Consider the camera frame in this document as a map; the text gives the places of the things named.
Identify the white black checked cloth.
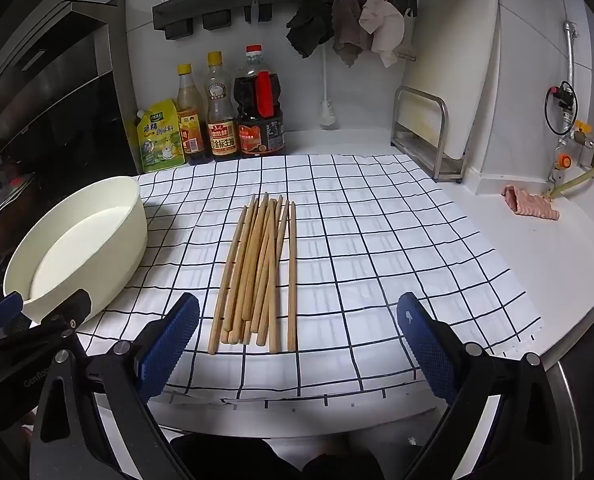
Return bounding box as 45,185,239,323
70,152,542,403

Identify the pile of wooden chopsticks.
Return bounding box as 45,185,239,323
208,192,298,356

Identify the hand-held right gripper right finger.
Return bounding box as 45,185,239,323
396,291,565,480

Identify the metal gas pipe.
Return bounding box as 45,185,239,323
562,20,580,126

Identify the large red cap sauce bottle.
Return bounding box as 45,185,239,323
233,45,286,158

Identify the yellow cap soy sauce bottle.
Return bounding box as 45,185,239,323
204,51,241,162

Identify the pink striped rag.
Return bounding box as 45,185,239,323
502,185,561,222

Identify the dark hanging cloth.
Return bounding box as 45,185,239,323
285,0,334,59

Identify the black steel range hood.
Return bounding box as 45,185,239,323
0,0,138,181

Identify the brown pot with glass lid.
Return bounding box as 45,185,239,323
0,172,38,271

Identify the cream round bowl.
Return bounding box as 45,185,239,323
2,176,149,326

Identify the yellow handled gas valve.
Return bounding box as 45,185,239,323
552,120,594,171

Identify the green gas hose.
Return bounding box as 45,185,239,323
547,142,594,198

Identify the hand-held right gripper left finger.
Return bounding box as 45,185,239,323
30,291,200,480

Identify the small yellow cap vinegar bottle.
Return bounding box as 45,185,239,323
176,63,213,165

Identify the brown hanging cloth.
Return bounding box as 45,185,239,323
331,0,368,68

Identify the white cutting board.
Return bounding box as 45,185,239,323
399,0,500,161

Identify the pink hanging cloth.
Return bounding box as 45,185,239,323
359,0,406,68

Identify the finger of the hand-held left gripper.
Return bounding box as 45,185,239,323
0,292,24,332
24,287,92,335

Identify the yellow green seasoning pouch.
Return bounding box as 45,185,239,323
136,101,187,174

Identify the black cable loop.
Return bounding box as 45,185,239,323
544,81,578,137

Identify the steel cabinet front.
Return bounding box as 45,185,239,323
542,300,594,480

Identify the white hanging power cord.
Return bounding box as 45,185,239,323
319,42,338,128

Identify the steel cutting board stand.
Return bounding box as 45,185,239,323
389,85,468,182

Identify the black wall rack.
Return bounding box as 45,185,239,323
152,0,419,41

